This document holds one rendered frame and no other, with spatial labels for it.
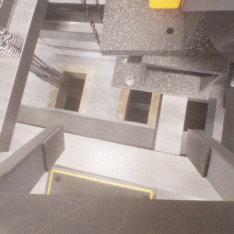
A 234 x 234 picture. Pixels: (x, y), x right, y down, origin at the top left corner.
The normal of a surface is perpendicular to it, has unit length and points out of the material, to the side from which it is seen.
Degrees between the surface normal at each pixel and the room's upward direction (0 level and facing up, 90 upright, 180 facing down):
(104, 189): 0
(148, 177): 0
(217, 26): 90
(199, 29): 90
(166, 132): 0
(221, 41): 90
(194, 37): 90
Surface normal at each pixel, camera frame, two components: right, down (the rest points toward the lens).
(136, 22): -0.15, -0.14
